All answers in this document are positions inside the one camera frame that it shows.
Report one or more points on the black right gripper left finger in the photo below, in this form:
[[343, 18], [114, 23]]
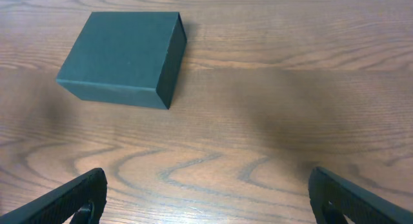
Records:
[[81, 200]]

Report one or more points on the black gift box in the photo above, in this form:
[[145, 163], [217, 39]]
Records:
[[126, 58]]

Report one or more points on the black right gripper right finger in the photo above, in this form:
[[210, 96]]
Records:
[[336, 200]]

